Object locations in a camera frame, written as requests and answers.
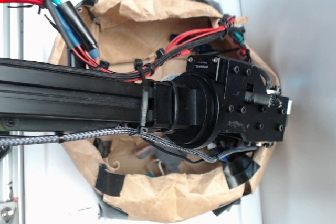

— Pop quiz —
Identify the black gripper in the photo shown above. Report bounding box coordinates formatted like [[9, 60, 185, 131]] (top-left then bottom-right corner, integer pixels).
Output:
[[186, 55, 289, 142]]

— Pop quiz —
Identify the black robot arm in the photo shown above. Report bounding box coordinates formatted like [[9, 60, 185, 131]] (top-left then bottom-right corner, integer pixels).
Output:
[[1, 55, 291, 149]]

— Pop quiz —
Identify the grey plush toy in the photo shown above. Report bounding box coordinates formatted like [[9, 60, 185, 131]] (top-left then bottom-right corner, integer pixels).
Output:
[[135, 80, 188, 175]]

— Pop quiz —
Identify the brown paper bag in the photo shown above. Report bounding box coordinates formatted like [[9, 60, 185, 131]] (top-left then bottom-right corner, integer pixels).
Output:
[[63, 0, 274, 223]]

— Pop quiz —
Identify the grey braided cable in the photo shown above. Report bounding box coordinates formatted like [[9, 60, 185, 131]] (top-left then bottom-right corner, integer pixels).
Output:
[[0, 126, 260, 163]]

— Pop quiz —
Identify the aluminium frame rail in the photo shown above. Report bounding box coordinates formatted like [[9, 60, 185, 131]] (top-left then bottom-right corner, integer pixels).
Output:
[[1, 3, 26, 223]]

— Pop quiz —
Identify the red and black cable bundle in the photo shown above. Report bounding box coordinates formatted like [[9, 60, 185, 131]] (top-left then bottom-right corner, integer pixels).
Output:
[[0, 0, 253, 83]]

